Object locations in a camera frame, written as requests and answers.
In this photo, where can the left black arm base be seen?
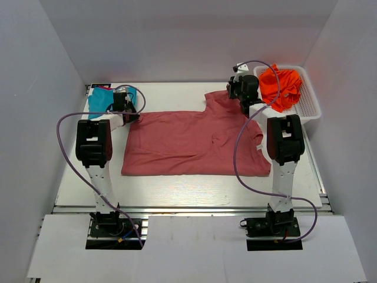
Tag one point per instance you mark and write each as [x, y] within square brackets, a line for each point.
[112, 232]

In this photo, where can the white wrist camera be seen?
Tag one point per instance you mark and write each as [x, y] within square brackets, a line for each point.
[123, 91]
[240, 70]

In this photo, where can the folded magenta t-shirt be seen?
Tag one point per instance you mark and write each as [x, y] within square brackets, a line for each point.
[103, 86]

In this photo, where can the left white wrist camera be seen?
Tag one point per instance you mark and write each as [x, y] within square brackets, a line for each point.
[123, 91]

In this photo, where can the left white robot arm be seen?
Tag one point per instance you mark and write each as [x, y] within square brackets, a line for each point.
[94, 148]

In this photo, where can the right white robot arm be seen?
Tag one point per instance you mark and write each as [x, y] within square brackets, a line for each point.
[284, 138]

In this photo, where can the aluminium table rail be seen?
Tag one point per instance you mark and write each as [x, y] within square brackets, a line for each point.
[324, 209]

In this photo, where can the dusty red t-shirt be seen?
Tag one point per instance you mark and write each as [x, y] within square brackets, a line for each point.
[216, 141]

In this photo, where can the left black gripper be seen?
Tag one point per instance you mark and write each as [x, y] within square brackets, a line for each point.
[134, 117]

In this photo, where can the folded teal t-shirt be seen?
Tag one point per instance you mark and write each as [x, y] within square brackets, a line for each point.
[99, 101]

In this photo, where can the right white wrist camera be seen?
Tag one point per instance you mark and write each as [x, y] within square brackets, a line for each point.
[240, 70]

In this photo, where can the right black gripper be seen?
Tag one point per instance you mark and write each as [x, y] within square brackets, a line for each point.
[232, 86]

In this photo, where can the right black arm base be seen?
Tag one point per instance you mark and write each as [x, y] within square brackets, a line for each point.
[276, 231]

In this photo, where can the orange t-shirt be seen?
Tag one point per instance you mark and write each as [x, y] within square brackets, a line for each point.
[290, 84]

